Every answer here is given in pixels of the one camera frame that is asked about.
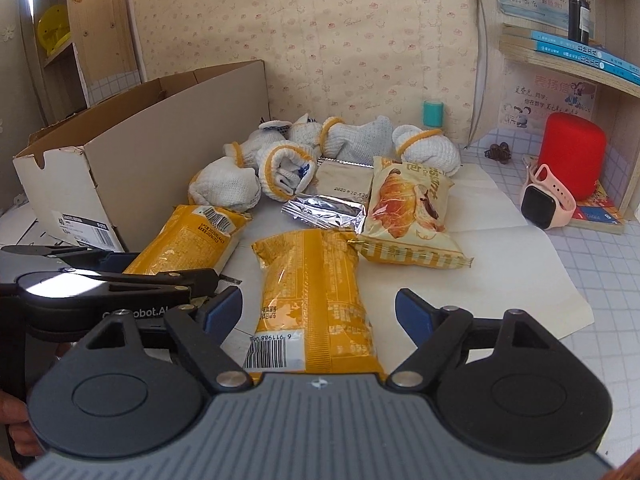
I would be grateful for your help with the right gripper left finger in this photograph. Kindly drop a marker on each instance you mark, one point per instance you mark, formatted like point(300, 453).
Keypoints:
point(126, 390)

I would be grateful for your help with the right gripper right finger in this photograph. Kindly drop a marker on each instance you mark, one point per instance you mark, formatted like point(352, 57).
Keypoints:
point(505, 387)

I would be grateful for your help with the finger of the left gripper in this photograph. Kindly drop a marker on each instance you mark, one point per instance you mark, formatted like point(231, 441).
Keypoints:
point(101, 260)

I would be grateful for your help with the orange snack bag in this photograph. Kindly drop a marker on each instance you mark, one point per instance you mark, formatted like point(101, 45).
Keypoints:
point(194, 237)
point(312, 319)

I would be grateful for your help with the white glove bundle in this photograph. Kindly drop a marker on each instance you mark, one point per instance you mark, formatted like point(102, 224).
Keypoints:
point(245, 154)
point(429, 148)
point(334, 139)
point(224, 184)

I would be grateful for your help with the croissant snack bag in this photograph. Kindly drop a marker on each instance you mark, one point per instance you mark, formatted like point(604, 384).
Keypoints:
point(405, 221)

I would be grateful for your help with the white glove bundle cuff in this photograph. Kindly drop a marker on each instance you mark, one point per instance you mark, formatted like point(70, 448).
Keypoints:
point(285, 169)

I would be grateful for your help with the silver foil packet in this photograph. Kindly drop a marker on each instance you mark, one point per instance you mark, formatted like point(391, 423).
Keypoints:
point(326, 212)

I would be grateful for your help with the beige packet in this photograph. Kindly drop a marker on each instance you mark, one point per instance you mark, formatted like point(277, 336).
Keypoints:
point(343, 180)

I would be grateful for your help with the yellow plastic object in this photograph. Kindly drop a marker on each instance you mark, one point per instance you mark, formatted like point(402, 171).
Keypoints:
point(53, 29)

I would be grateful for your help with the operator left hand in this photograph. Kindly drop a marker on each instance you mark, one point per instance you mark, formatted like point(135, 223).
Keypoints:
point(14, 415)

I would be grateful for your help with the open cardboard box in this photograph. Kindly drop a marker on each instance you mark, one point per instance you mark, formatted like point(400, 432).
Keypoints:
point(111, 176)

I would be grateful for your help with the pink smart watch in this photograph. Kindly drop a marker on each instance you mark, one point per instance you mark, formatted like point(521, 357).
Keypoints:
point(545, 201)

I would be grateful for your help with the colourful book under speaker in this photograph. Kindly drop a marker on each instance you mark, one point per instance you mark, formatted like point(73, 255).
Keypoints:
point(595, 213)

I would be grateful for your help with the dark brown hair clip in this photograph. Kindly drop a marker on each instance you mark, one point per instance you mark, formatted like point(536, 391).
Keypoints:
point(499, 153)

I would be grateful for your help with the red cylinder speaker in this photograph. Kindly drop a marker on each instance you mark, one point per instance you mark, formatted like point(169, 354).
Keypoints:
point(573, 148)

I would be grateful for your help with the teal stamp bottle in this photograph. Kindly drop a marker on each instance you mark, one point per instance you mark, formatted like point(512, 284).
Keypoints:
point(433, 114)

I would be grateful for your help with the cartoon poster lower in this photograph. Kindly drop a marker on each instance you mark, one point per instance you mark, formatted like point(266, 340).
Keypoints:
point(529, 97)

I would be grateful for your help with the stacked blue books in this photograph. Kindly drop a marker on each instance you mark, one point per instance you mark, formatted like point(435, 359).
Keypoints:
point(543, 42)

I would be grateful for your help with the dark ink bottle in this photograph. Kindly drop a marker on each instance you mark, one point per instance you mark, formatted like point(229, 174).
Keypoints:
point(579, 21)

